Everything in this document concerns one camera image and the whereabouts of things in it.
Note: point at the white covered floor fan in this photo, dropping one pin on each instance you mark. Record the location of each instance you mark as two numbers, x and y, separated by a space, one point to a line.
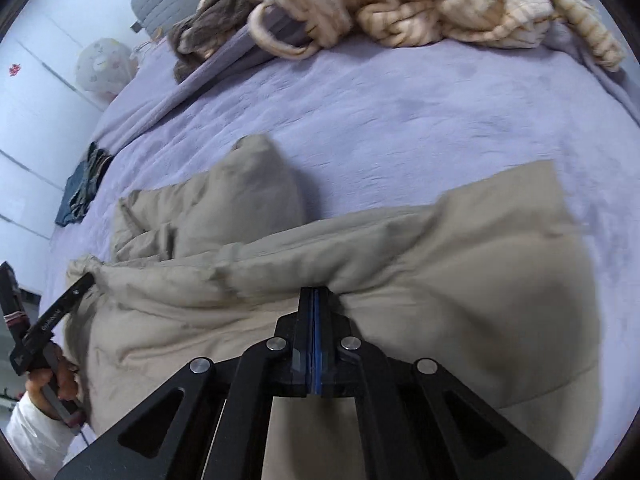
102 70

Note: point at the purple bed cover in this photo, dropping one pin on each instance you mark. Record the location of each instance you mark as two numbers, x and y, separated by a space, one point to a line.
400 135

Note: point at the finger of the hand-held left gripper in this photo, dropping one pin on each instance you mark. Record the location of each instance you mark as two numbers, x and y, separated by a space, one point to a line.
80 290

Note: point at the brown fleece robe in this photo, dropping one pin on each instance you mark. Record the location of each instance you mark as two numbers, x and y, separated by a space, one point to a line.
210 35

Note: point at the cream striped fleece robe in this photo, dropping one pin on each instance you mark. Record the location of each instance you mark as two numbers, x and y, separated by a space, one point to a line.
400 5

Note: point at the person's left hand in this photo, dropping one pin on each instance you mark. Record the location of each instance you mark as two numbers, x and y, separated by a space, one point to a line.
37 385

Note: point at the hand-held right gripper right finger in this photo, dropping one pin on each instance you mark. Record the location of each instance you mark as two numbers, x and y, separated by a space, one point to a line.
325 320

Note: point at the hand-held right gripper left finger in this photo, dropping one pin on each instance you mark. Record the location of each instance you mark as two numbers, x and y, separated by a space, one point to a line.
305 320

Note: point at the folded blue jeans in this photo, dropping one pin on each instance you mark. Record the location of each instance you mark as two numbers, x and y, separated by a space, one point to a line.
75 195

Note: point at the beige puffer jacket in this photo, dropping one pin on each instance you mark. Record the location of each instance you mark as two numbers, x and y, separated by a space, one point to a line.
400 260

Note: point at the purple duvet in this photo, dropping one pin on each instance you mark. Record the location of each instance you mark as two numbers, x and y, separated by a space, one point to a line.
150 85

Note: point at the white wardrobe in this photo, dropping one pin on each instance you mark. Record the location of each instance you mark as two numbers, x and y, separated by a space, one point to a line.
30 135

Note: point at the red paper sticker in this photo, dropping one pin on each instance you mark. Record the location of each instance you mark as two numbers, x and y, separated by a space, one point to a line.
15 68

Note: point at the person's left forearm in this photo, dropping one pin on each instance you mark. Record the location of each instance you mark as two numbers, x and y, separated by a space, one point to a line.
35 440

